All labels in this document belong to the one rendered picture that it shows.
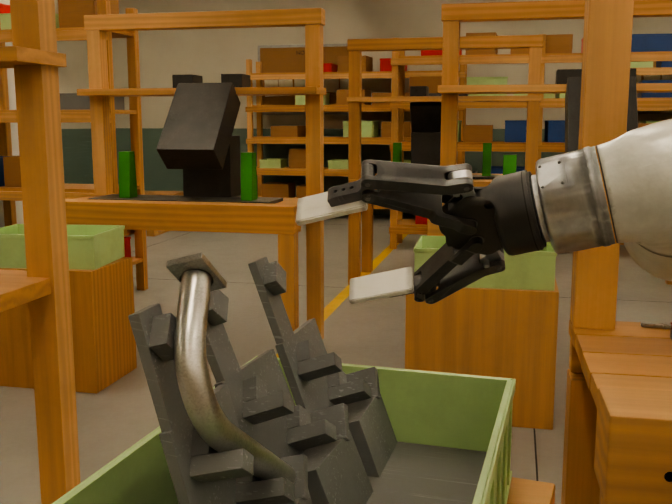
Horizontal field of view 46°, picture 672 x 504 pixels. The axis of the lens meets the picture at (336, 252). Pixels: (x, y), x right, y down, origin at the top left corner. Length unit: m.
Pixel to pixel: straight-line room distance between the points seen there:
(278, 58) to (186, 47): 1.45
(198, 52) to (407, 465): 11.45
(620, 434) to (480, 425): 0.21
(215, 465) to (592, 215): 0.42
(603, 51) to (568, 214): 1.14
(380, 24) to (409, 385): 10.62
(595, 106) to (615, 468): 0.82
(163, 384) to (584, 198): 0.42
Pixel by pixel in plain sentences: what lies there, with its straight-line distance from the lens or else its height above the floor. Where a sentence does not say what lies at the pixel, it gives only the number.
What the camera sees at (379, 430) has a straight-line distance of 1.21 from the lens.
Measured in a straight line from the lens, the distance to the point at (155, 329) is 0.79.
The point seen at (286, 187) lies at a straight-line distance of 11.35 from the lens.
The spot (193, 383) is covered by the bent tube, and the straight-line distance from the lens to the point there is 0.76.
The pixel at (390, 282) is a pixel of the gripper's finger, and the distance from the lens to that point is 0.84.
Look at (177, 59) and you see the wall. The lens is 12.57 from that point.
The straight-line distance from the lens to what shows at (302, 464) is 0.94.
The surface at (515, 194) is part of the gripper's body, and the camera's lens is 0.73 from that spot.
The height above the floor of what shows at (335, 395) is 0.94.
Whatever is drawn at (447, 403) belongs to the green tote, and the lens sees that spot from 1.25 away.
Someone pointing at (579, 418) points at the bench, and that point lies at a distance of 1.95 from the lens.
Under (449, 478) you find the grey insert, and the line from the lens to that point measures 1.17.
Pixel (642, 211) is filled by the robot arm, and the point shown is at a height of 1.26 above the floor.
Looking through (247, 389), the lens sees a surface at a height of 1.02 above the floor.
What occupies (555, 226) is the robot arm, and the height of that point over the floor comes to 1.25.
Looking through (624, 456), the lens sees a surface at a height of 0.84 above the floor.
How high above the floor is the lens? 1.34
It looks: 9 degrees down
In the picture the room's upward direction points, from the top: straight up
